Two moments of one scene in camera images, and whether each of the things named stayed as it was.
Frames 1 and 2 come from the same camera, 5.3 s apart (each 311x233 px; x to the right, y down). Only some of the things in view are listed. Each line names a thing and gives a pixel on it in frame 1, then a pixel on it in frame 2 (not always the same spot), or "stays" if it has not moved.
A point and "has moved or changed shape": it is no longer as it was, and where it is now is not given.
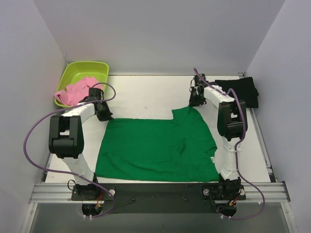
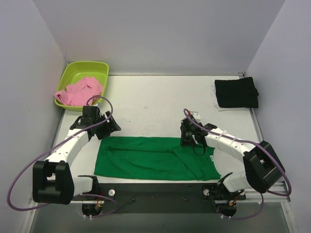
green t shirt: x=181 y=149 has moved or changed shape
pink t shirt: x=74 y=92 stays
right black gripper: x=196 y=98 → x=185 y=135
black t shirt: x=245 y=88 stays
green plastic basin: x=71 y=72 stays
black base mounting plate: x=196 y=198 stays
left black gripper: x=103 y=110 → x=107 y=124
